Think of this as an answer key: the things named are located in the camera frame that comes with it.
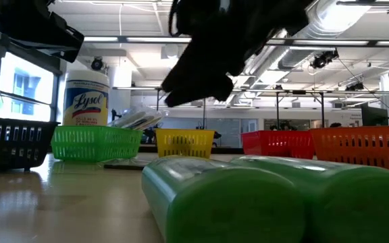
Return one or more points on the green travel shampoo bottle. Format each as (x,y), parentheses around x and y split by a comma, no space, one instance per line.
(350,202)
(225,202)

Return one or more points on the black plastic basket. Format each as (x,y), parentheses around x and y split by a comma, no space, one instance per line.
(12,141)

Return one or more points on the black ceiling camera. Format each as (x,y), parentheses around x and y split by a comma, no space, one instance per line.
(355,87)
(323,59)
(96,63)

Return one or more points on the black background monitor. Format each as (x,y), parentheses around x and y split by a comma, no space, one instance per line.
(373,116)

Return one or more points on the green plastic basket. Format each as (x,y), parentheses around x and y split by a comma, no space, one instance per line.
(96,143)

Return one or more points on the black comb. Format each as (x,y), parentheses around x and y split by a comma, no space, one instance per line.
(127,164)

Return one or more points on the long ceiling light bar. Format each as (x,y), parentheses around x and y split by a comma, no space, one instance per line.
(140,39)

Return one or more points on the yellow Lysol wipes canister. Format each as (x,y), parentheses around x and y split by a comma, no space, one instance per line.
(86,98)

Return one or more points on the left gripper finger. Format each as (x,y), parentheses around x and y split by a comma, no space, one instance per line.
(56,37)

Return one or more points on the red plastic basket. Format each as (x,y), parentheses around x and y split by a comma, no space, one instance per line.
(275,145)

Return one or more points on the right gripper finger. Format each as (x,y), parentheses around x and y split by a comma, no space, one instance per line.
(198,65)
(208,91)

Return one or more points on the silver ventilation duct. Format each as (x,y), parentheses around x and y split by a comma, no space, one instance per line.
(333,20)

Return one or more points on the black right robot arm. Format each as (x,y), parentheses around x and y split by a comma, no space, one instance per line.
(292,13)

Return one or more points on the orange plastic basket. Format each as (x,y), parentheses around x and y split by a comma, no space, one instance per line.
(360,145)

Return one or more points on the black rig frame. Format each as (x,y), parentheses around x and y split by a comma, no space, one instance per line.
(204,114)
(299,92)

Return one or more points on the yellow plastic basket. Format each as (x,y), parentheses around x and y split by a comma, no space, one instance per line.
(184,143)

